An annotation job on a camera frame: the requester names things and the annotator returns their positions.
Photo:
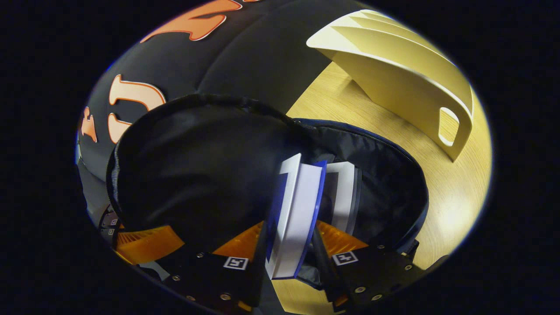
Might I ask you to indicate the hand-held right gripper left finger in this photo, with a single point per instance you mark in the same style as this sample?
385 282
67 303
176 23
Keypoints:
218 280

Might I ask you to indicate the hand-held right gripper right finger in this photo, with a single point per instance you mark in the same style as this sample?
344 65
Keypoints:
372 275

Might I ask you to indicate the black cover book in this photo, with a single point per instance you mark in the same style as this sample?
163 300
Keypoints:
343 197

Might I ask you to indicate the white bookshelf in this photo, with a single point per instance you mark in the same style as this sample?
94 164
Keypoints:
393 78

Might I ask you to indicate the blue cover book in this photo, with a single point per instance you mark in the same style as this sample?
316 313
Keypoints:
297 218

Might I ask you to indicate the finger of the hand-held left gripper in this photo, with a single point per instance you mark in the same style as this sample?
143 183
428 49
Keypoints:
148 245

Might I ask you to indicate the blue schoolbag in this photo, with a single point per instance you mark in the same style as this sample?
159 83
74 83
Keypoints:
197 175

